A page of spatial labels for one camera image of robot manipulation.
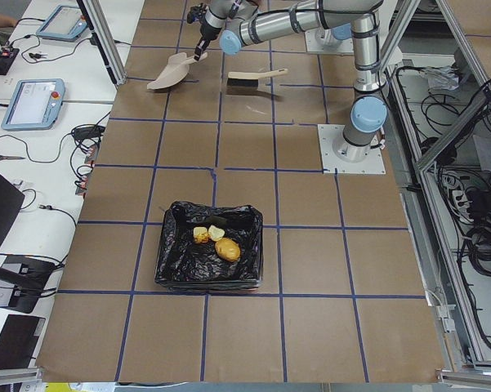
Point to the beige plastic dustpan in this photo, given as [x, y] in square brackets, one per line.
[175, 71]

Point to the white brush black bristles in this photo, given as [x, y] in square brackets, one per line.
[251, 79]

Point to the aluminium frame post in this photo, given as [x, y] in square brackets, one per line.
[97, 24]

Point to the torn bread piece crusty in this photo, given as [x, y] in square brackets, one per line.
[200, 235]

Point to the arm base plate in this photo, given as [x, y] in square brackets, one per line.
[335, 41]
[339, 157]

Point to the upper blue teach pendant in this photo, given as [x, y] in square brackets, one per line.
[66, 23]

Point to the lower blue teach pendant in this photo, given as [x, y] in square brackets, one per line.
[35, 105]

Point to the blue teach pendant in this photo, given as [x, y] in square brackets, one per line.
[66, 23]
[35, 105]

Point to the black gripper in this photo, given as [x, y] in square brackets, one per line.
[207, 31]

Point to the black docking hub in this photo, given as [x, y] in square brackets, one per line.
[22, 282]

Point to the torn bread piece pale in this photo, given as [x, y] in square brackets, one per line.
[215, 233]

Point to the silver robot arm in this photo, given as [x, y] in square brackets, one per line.
[230, 9]
[239, 24]

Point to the black power adapter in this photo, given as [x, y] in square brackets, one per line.
[88, 132]

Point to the brown bread roll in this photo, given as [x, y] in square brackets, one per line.
[227, 249]

